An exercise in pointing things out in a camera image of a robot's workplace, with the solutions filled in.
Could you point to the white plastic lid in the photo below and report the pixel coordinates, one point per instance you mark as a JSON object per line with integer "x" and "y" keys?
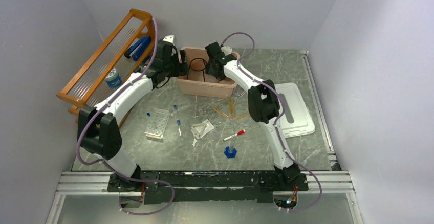
{"x": 297, "y": 120}

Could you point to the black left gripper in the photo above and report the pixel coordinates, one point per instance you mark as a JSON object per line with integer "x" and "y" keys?
{"x": 182, "y": 68}

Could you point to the yellow rubber tubing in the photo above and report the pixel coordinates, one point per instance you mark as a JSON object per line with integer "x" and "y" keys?
{"x": 238, "y": 117}

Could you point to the pink plastic bin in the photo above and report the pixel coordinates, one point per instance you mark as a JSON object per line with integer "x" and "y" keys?
{"x": 199, "y": 83}

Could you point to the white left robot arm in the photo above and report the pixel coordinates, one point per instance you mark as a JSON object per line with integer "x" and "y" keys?
{"x": 98, "y": 135}

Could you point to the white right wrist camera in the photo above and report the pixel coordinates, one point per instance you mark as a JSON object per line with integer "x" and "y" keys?
{"x": 227, "y": 50}

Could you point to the bristle test tube brush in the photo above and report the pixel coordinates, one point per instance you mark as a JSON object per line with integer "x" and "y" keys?
{"x": 231, "y": 108}

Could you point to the glass dropper blue fittings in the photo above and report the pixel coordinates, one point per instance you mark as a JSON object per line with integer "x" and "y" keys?
{"x": 178, "y": 119}

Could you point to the clear test tube rack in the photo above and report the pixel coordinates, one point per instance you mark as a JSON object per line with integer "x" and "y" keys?
{"x": 157, "y": 124}

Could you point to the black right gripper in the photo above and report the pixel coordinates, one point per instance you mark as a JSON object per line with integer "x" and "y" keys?
{"x": 209, "y": 70}

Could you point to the orange wooden rack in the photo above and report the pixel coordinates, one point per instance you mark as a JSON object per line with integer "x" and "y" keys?
{"x": 88, "y": 87}

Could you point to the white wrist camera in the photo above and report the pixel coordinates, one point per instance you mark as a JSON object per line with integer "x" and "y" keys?
{"x": 227, "y": 50}
{"x": 169, "y": 38}

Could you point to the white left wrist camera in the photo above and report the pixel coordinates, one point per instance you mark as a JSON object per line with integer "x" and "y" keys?
{"x": 169, "y": 38}

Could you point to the red white marker pen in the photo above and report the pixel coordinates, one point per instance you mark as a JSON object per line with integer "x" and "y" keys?
{"x": 234, "y": 135}

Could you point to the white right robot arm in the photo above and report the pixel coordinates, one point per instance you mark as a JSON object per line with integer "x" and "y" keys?
{"x": 263, "y": 106}

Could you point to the blue stapler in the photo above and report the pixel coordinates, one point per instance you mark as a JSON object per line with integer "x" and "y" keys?
{"x": 137, "y": 49}

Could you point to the blue white round container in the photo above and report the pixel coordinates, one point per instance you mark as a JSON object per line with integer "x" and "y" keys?
{"x": 113, "y": 79}

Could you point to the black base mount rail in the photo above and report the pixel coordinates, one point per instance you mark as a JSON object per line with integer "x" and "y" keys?
{"x": 184, "y": 186}

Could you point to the measuring cylinder blue base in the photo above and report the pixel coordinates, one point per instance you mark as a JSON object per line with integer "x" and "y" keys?
{"x": 230, "y": 151}

